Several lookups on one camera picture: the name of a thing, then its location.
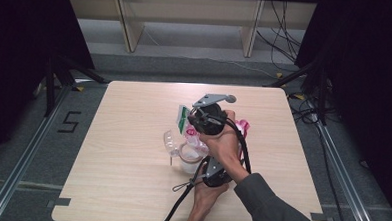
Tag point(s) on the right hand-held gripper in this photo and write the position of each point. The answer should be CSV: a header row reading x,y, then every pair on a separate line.
x,y
208,117

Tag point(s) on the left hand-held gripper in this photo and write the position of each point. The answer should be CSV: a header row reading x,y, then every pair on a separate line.
x,y
216,173

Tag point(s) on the pink and white plastic bag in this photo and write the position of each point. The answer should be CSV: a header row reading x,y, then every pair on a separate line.
x,y
196,137

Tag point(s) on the clear glass jar with lid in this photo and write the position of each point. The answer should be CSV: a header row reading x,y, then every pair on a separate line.
x,y
187,153

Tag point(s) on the person's left hand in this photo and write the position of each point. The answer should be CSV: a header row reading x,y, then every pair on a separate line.
x,y
207,196

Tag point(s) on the person's right hand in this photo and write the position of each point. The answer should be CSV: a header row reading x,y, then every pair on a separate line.
x,y
224,146

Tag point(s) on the yellow tape piece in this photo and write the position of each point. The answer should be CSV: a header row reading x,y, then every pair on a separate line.
x,y
279,75
298,96
80,89

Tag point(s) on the light wooden shelf unit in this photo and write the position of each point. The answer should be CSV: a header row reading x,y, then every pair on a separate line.
x,y
188,13

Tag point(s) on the black metal stand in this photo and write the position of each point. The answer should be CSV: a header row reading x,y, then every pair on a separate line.
x,y
322,92
51,84

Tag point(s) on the black curtain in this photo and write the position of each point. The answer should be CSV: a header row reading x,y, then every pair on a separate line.
x,y
368,81
22,56

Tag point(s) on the black table bracket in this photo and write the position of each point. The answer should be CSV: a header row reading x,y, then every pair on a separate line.
x,y
61,202
321,217

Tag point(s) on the metal floor rail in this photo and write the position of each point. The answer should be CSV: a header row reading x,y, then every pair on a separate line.
x,y
341,173
21,159

